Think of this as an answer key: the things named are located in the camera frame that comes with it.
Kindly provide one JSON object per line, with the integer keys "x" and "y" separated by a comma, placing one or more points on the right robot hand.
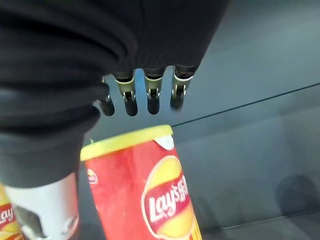
{"x": 75, "y": 62}

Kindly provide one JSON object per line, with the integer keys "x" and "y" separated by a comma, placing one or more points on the red Lay's chip can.
{"x": 142, "y": 185}
{"x": 8, "y": 215}

